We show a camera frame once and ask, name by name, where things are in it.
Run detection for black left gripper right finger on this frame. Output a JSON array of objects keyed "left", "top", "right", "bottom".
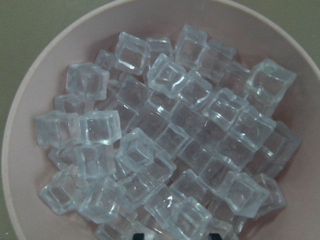
[{"left": 208, "top": 233, "right": 222, "bottom": 240}]

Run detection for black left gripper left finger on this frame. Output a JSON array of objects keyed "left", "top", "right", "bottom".
[{"left": 132, "top": 233, "right": 145, "bottom": 240}]

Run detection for clear ice cubes pile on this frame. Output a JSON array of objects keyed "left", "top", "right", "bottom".
[{"left": 34, "top": 25, "right": 301, "bottom": 240}]

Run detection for pink bowl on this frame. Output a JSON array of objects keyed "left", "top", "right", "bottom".
[{"left": 1, "top": 0, "right": 320, "bottom": 240}]

